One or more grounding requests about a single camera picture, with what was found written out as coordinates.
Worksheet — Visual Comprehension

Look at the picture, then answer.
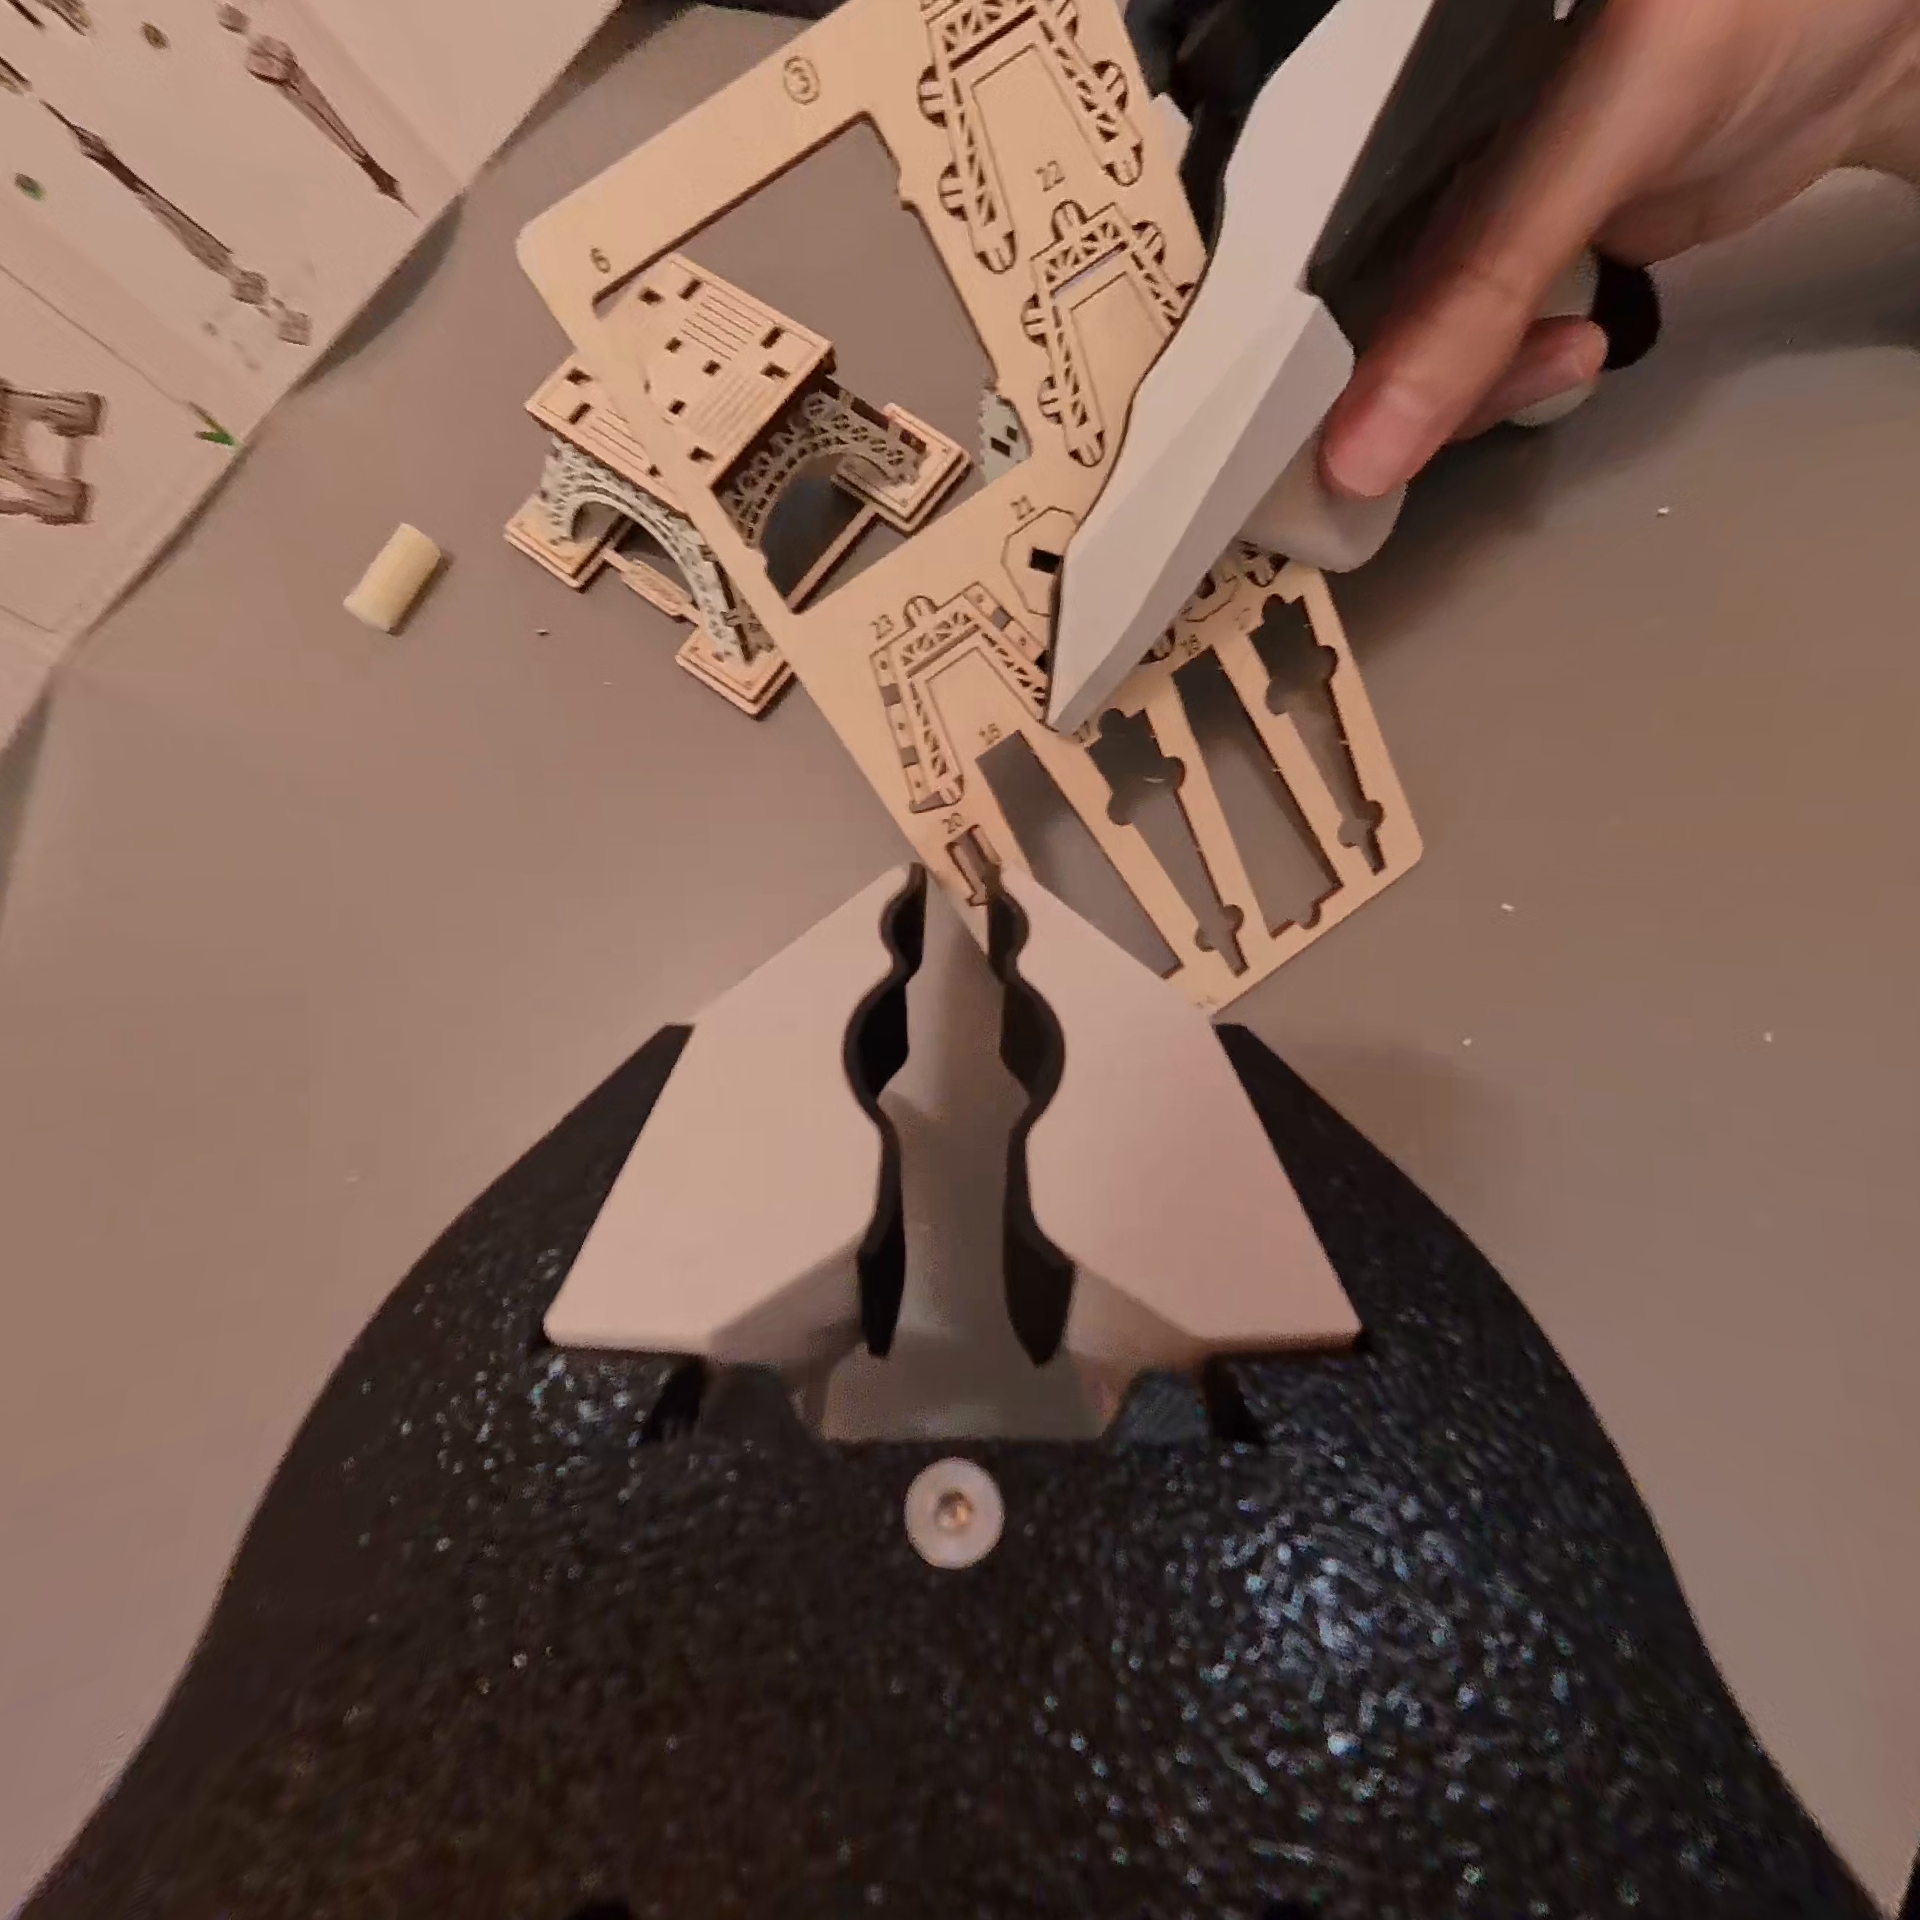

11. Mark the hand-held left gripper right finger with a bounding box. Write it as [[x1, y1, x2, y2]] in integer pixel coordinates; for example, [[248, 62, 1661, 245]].
[[987, 870, 1363, 1386]]

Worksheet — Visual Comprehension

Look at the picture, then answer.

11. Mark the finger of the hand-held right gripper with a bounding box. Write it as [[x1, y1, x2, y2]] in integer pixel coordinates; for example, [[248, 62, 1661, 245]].
[[1046, 0, 1443, 733]]

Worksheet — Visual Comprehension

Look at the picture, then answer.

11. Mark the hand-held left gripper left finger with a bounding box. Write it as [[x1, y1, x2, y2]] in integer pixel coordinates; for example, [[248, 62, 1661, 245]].
[[543, 862, 928, 1390]]

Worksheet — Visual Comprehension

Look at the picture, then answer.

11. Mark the wooden puzzle parts sheet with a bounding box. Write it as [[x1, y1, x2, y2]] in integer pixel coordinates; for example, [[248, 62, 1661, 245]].
[[517, 0, 1424, 1014]]

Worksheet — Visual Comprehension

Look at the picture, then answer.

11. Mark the person's right hand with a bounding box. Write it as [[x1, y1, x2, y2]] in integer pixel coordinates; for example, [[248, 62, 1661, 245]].
[[1319, 0, 1920, 500]]

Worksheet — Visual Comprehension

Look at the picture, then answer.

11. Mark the dark cloth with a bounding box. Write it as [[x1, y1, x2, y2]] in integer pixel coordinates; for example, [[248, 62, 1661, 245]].
[[1125, 0, 1353, 203]]

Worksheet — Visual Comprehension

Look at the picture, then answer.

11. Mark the wooden tower base model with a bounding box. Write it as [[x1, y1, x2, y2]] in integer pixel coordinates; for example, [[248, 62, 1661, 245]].
[[502, 251, 973, 721]]

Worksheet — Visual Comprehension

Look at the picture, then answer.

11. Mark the small pale wax cylinder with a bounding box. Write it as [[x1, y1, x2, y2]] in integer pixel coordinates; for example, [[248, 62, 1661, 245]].
[[342, 519, 446, 636]]

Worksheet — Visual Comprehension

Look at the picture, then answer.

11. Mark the paper instruction sheet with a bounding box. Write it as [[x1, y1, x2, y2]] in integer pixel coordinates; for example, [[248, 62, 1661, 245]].
[[0, 0, 618, 753]]

